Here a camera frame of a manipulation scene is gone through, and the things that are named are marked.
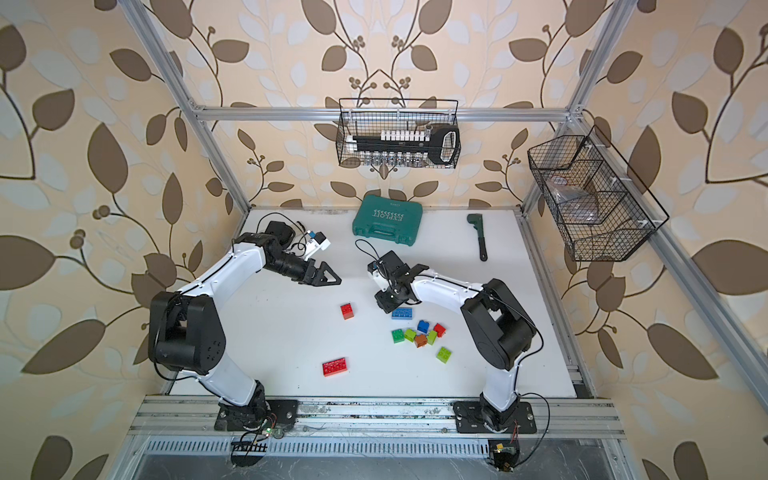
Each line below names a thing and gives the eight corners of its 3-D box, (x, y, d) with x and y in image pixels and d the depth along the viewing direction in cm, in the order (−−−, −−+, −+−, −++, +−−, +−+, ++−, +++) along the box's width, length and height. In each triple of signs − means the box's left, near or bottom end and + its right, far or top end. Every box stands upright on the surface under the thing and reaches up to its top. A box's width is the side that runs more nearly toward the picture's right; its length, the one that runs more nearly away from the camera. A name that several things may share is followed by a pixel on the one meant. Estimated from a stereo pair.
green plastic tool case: (351, 237, 114) (349, 227, 110) (366, 201, 127) (365, 191, 123) (417, 249, 110) (417, 239, 106) (425, 210, 123) (426, 201, 119)
